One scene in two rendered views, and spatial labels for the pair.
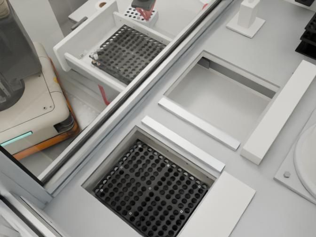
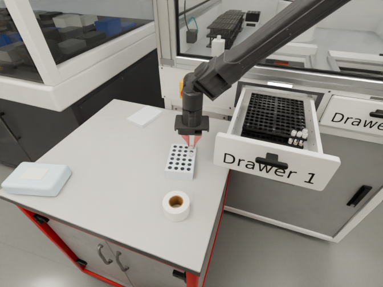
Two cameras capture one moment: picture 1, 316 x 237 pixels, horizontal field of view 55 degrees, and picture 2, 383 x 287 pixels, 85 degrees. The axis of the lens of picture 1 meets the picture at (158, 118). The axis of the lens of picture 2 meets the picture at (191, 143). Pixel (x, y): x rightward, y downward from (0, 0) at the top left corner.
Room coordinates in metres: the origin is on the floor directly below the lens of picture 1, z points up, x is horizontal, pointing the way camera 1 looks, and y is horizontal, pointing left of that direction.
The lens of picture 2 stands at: (1.18, 0.46, 1.27)
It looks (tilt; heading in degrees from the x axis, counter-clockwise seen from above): 41 degrees down; 245
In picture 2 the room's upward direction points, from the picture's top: straight up
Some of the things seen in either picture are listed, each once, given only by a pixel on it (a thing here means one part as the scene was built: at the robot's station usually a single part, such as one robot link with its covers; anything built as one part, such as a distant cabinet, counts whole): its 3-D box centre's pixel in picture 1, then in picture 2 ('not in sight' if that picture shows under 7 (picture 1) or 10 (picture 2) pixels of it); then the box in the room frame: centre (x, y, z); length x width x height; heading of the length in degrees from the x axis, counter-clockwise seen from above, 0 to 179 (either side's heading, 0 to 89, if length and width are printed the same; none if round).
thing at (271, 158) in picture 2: not in sight; (271, 159); (0.85, 0.22, 0.91); 0.07 x 0.04 x 0.01; 136
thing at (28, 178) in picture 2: not in sight; (38, 178); (1.42, -0.09, 0.78); 0.15 x 0.10 x 0.04; 151
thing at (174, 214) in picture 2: not in sight; (176, 205); (1.09, 0.16, 0.78); 0.07 x 0.07 x 0.04
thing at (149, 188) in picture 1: (151, 192); not in sight; (0.25, 0.04, 0.87); 0.22 x 0.18 x 0.06; 46
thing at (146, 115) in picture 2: not in sight; (145, 116); (1.05, -0.30, 0.77); 0.13 x 0.09 x 0.02; 32
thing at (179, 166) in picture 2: not in sight; (181, 161); (1.01, 0.02, 0.78); 0.12 x 0.08 x 0.04; 59
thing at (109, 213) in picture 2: not in sight; (153, 210); (1.12, -0.10, 0.38); 0.62 x 0.58 x 0.76; 136
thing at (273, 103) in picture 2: not in sight; (272, 121); (0.70, 0.05, 0.87); 0.22 x 0.18 x 0.06; 46
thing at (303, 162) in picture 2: not in sight; (269, 161); (0.84, 0.20, 0.87); 0.29 x 0.02 x 0.11; 136
